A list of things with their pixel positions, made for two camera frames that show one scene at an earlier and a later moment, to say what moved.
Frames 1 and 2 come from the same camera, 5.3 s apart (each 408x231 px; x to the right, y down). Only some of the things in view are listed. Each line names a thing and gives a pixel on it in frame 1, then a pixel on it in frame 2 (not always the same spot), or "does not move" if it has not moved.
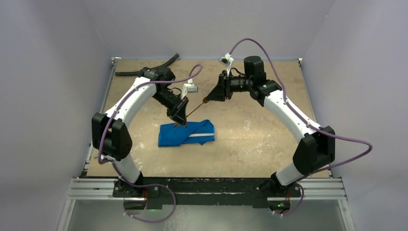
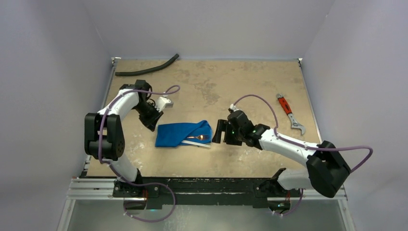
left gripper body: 172,112 -> 147,113
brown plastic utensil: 205,100 -> 201,137
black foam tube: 135,73 does not move
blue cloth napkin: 170,135 does not move
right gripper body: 225,86 -> 227,133
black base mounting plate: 208,192 does not move
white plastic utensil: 201,134 -> 196,143
